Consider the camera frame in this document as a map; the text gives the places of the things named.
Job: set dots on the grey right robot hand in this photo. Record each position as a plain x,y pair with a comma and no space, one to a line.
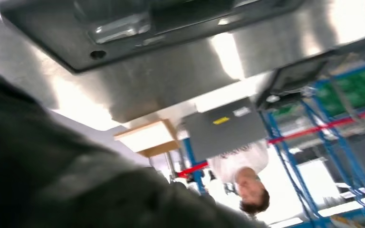
59,182

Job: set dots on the grey laptop with yellow sticker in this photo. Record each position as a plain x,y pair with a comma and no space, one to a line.
226,135

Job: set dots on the person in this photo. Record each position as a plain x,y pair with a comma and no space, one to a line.
245,176

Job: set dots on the red barrier strip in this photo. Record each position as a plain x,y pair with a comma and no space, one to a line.
311,129

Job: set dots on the black equipment case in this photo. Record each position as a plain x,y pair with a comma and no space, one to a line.
295,75

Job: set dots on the blue rack with green bins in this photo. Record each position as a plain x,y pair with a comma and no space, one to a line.
343,94

